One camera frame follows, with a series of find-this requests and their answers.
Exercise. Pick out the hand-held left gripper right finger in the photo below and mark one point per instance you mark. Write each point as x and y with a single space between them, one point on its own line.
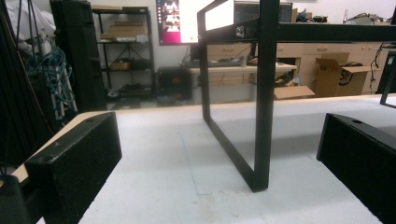
361 155

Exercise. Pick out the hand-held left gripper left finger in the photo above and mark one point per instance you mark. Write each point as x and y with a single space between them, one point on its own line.
74 168

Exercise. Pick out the black stand leg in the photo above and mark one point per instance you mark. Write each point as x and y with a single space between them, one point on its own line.
389 77

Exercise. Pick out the open cardboard box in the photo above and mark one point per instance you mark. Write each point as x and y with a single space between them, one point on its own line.
339 74

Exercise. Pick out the flat cardboard sheet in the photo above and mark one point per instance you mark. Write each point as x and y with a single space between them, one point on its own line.
292 92

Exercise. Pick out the black tall case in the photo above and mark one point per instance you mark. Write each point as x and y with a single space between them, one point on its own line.
77 56

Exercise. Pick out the black metal shelf rack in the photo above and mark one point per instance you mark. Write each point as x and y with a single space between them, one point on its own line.
124 53

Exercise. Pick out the black equipment box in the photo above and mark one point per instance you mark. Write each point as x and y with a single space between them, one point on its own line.
173 81

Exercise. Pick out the cardboard boxes on shelf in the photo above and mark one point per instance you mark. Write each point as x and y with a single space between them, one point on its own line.
124 30

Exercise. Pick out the wooden desk with drawers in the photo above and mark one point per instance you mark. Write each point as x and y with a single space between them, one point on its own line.
236 67

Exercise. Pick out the white cloth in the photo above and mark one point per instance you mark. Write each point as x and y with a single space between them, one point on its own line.
28 18

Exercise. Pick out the computer monitor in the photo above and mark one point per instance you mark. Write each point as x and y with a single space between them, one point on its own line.
174 21

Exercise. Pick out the black metal frame stand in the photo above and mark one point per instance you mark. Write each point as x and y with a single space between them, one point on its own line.
264 93

